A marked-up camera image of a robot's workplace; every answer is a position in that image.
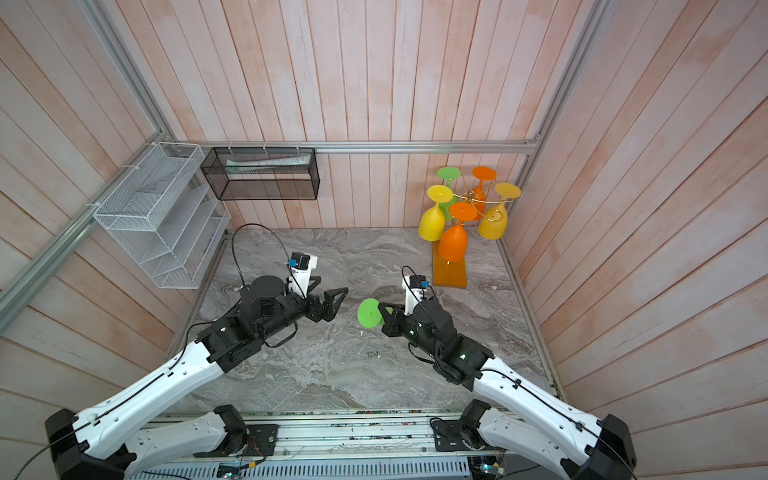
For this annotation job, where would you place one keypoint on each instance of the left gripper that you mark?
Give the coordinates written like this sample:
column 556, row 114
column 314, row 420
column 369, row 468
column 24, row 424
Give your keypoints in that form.
column 315, row 312

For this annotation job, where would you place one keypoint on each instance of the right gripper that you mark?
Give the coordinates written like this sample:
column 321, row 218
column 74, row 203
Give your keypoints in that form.
column 393, row 321

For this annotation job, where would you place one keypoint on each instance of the green wine glass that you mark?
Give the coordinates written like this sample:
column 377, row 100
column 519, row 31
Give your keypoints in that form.
column 372, row 313
column 448, row 175

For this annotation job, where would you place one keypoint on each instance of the orange wine glass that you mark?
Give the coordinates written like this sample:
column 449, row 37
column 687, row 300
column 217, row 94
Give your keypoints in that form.
column 478, row 195
column 454, row 241

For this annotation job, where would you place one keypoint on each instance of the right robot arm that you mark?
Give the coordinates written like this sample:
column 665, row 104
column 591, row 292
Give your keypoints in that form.
column 508, row 411

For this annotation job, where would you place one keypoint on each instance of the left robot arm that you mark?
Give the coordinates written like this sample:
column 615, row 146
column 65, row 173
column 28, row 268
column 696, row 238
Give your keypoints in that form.
column 111, row 440

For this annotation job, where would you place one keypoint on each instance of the orange wooden rack base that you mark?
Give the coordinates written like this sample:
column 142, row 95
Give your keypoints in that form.
column 447, row 273

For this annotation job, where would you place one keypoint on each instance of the left yellow wine glass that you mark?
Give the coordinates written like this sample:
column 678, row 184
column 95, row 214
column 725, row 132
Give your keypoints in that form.
column 432, row 223

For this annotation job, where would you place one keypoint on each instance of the yellow wine glass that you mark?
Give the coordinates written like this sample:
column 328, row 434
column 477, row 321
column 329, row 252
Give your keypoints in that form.
column 494, row 222
column 432, row 223

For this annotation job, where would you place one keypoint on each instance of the right yellow wine glass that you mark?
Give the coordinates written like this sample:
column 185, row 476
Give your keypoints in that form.
column 494, row 222

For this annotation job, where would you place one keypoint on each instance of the white mesh shelf organizer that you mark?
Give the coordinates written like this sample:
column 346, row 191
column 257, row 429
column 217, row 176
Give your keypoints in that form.
column 167, row 225

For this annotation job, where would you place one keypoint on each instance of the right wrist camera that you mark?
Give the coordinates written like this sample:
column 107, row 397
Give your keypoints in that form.
column 415, row 287

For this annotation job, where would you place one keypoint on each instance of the aluminium mounting rail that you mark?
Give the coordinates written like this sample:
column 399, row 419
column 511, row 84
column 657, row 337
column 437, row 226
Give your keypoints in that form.
column 303, row 437

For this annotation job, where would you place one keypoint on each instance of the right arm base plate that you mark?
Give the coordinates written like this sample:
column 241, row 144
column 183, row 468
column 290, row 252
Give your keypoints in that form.
column 452, row 436

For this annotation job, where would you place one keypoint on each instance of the black mesh wall basket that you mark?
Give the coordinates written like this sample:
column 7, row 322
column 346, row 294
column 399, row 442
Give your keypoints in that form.
column 262, row 173

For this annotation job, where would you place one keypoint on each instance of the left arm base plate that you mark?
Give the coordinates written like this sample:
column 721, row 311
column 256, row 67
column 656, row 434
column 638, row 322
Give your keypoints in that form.
column 259, row 441

